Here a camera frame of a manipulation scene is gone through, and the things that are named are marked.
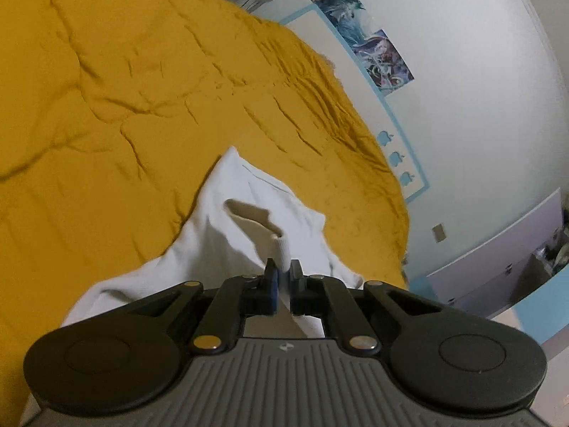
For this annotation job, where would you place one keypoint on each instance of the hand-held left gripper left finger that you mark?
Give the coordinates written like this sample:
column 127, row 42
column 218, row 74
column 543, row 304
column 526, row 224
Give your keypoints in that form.
column 272, row 296

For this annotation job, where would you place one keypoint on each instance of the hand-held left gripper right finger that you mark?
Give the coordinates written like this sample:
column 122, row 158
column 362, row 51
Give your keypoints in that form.
column 297, row 289

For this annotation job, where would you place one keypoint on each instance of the white printed t-shirt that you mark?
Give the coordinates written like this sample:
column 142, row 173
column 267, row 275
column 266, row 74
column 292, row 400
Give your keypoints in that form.
column 213, row 240

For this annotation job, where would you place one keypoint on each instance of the dark clothes pile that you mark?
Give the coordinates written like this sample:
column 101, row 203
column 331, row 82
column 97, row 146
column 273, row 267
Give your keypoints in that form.
column 555, row 249

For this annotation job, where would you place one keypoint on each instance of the white and blue cabinet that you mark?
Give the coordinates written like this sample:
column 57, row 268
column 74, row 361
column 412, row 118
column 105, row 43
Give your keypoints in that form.
column 489, row 258

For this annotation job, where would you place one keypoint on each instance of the mustard yellow blanket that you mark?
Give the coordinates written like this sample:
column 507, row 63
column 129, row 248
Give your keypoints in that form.
column 133, row 98

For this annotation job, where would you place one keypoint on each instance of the wall outlet plate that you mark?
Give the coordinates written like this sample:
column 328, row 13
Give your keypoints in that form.
column 439, row 232

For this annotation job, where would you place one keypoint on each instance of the wall poster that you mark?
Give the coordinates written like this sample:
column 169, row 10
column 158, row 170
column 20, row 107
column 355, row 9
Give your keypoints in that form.
column 383, row 60
column 346, row 11

